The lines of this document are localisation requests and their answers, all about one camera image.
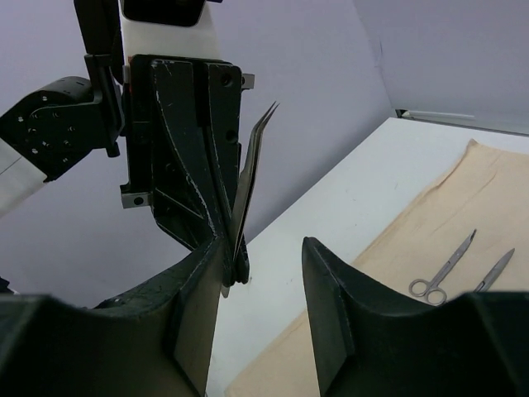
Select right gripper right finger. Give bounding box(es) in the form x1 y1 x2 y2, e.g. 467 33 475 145
302 237 528 396

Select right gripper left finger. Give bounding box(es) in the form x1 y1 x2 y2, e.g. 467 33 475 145
1 238 224 396

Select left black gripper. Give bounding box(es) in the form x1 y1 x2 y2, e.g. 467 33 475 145
123 55 248 286

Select curved tip silver tweezers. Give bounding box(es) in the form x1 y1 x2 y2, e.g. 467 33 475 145
218 101 280 299

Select surgical scissors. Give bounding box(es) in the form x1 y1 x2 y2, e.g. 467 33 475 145
408 229 477 306

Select beige cloth wrap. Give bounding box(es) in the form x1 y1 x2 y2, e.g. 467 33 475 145
226 140 528 396

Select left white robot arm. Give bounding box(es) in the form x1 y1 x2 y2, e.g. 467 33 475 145
1 1 255 287

